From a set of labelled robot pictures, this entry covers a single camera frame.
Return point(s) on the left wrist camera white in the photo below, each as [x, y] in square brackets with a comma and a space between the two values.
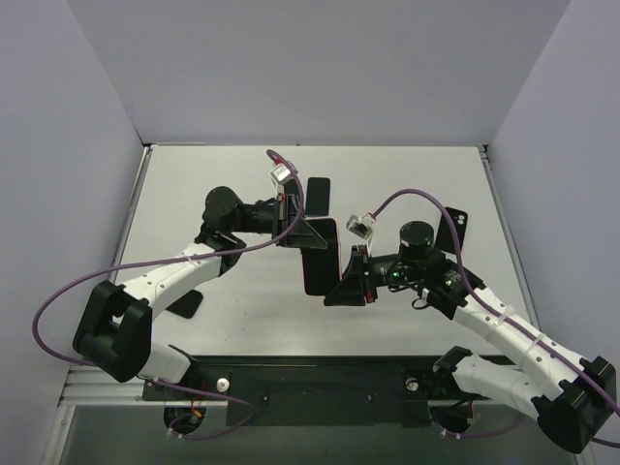
[280, 175]

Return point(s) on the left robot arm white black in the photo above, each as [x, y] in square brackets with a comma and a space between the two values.
[115, 330]

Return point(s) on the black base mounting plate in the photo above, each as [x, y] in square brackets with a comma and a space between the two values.
[321, 390]

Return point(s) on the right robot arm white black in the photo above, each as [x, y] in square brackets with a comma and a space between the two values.
[569, 396]

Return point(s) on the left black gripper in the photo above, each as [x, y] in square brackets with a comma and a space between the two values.
[281, 221]

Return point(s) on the aluminium frame rail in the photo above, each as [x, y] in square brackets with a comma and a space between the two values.
[515, 260]

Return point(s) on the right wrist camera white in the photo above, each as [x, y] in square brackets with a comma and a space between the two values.
[363, 227]

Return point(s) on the blue phone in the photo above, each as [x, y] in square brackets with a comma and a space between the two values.
[317, 201]

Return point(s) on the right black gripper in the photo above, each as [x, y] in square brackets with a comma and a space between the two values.
[365, 275]

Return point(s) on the black ring phone case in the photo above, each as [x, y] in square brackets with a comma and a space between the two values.
[187, 305]

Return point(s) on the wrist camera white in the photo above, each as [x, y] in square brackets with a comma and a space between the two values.
[280, 175]
[363, 227]

